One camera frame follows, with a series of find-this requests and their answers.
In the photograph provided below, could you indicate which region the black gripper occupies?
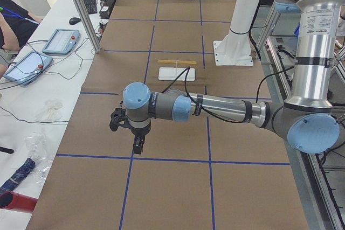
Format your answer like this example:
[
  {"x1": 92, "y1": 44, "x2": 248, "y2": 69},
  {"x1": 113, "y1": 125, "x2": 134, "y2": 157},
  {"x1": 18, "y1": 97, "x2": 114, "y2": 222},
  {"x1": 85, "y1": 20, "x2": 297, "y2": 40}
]
[{"x1": 130, "y1": 126, "x2": 151, "y2": 155}]

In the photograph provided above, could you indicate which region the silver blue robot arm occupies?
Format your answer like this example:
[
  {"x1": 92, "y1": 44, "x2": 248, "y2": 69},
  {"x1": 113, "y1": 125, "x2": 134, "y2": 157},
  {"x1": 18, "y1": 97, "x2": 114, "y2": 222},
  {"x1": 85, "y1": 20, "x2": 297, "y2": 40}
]
[{"x1": 123, "y1": 0, "x2": 344, "y2": 154}]

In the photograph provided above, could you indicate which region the white towel rack base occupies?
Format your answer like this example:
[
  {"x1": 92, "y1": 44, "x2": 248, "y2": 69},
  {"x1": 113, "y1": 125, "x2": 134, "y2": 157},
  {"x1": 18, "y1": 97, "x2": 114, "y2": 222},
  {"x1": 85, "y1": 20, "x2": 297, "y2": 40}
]
[{"x1": 158, "y1": 67, "x2": 196, "y2": 81}]

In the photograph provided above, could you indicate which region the wooden rack rod right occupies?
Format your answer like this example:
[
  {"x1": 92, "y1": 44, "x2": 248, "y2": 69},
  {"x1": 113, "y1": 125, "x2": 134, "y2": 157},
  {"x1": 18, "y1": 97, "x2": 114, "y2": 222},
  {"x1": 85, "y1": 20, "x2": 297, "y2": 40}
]
[{"x1": 157, "y1": 59, "x2": 198, "y2": 63}]

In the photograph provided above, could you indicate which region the white crumpled cloth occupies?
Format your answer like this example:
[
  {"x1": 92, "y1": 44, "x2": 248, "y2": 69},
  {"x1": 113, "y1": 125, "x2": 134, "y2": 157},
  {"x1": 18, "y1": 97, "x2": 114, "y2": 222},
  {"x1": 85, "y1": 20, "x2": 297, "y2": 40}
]
[{"x1": 35, "y1": 99, "x2": 63, "y2": 122}]

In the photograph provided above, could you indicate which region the clear plastic bag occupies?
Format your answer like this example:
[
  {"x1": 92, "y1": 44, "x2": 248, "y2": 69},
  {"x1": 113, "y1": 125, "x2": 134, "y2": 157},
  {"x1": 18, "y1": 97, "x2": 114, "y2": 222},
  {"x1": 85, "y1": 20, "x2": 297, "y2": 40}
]
[{"x1": 25, "y1": 131, "x2": 54, "y2": 186}]

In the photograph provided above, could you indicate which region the teach pendant far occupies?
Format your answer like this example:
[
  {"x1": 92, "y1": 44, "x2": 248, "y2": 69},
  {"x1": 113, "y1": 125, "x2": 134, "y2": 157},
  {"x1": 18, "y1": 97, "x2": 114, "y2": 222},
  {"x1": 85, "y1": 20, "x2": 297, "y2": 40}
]
[{"x1": 42, "y1": 29, "x2": 80, "y2": 55}]

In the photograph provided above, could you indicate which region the teach pendant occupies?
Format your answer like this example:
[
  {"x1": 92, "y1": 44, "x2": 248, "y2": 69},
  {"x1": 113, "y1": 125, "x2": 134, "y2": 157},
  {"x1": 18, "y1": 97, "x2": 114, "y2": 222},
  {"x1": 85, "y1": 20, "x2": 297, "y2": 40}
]
[
  {"x1": 3, "y1": 51, "x2": 53, "y2": 86},
  {"x1": 42, "y1": 29, "x2": 80, "y2": 55}
]

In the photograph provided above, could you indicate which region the black box with label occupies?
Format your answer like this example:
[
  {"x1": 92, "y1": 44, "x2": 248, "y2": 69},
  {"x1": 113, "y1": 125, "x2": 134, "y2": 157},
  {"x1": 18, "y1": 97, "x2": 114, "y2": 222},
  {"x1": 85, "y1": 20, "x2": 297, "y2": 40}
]
[{"x1": 99, "y1": 6, "x2": 111, "y2": 19}]

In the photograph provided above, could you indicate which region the teach pendant near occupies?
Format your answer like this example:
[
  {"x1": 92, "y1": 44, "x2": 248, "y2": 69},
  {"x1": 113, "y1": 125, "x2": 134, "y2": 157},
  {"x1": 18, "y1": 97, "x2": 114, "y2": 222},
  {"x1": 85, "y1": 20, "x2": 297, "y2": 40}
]
[{"x1": 3, "y1": 51, "x2": 53, "y2": 86}]

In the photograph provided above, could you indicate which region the black computer mouse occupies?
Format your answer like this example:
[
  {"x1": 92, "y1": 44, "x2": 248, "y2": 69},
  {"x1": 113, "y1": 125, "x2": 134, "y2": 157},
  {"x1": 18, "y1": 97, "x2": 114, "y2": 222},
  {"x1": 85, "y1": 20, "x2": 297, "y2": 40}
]
[{"x1": 68, "y1": 17, "x2": 81, "y2": 25}]

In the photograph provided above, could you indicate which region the red cylinder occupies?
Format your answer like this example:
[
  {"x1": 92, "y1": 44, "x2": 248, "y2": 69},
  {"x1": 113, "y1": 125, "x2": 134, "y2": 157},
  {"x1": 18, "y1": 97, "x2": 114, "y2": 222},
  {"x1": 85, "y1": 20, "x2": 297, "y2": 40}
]
[{"x1": 1, "y1": 191, "x2": 38, "y2": 213}]

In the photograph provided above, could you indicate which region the black keyboard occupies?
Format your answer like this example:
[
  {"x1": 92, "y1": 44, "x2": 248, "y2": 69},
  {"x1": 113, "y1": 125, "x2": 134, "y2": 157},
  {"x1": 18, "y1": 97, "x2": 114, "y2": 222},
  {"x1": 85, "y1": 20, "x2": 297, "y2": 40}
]
[{"x1": 83, "y1": 0, "x2": 98, "y2": 15}]

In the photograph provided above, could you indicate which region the seated person black shirt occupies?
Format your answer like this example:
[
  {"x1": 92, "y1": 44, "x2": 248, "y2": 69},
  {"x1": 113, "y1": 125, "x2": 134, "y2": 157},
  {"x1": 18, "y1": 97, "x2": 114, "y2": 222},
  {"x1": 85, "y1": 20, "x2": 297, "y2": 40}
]
[{"x1": 0, "y1": 0, "x2": 43, "y2": 79}]

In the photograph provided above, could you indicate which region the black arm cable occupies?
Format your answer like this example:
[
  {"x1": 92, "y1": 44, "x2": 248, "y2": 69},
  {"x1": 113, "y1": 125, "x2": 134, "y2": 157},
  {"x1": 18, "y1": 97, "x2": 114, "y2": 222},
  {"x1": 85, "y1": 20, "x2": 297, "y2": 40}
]
[{"x1": 160, "y1": 66, "x2": 297, "y2": 123}]

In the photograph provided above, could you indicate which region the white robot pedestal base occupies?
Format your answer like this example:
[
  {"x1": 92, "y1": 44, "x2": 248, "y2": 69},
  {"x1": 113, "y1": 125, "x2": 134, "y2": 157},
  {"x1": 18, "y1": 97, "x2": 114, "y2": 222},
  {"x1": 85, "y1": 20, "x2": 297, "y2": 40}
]
[{"x1": 213, "y1": 0, "x2": 264, "y2": 66}]

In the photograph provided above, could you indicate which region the aluminium frame post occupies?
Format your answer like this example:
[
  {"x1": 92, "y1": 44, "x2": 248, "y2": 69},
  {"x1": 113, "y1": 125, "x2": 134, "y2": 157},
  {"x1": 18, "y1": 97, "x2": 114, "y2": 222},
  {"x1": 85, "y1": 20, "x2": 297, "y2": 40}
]
[{"x1": 73, "y1": 0, "x2": 100, "y2": 53}]

